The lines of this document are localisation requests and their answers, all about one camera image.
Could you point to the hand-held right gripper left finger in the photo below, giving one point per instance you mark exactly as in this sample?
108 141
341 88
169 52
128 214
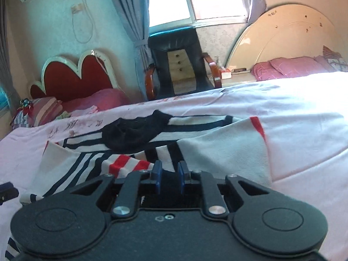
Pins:
157 178

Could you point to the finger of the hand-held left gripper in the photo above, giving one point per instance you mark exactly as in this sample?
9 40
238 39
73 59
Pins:
8 193

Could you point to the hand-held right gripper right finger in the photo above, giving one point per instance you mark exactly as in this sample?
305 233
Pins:
181 178

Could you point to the striped knit sweater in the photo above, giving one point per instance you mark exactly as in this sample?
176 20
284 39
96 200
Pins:
217 152

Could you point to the black cloth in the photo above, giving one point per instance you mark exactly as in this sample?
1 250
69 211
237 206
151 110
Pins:
130 134

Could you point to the colourful cloth bundle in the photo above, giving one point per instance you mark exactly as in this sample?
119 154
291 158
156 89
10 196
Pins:
21 114

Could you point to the pink striped pillow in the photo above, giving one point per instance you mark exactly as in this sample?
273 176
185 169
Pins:
45 111

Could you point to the teal window curtain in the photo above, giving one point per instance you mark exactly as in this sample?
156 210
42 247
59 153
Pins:
4 98

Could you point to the red box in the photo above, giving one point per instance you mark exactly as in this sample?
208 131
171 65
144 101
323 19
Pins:
225 74

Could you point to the cream nightstand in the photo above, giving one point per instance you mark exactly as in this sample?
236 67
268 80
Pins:
239 78

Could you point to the black leather armchair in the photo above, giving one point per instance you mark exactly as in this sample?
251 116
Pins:
160 59

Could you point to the dark phone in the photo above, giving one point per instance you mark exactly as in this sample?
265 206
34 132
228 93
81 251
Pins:
239 70

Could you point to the red heart-shaped headboard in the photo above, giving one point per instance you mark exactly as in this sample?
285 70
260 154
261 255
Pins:
73 73

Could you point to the grey curtain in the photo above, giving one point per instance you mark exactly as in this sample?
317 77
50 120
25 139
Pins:
5 46

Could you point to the cream round headboard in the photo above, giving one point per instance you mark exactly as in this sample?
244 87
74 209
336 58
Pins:
285 32

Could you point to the blue tied-back curtain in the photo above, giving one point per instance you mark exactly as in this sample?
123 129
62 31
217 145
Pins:
257 2

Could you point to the patterned pillow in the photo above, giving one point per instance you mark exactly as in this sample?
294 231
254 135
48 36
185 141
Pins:
334 59

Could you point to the wall socket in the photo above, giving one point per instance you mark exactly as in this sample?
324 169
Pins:
77 8

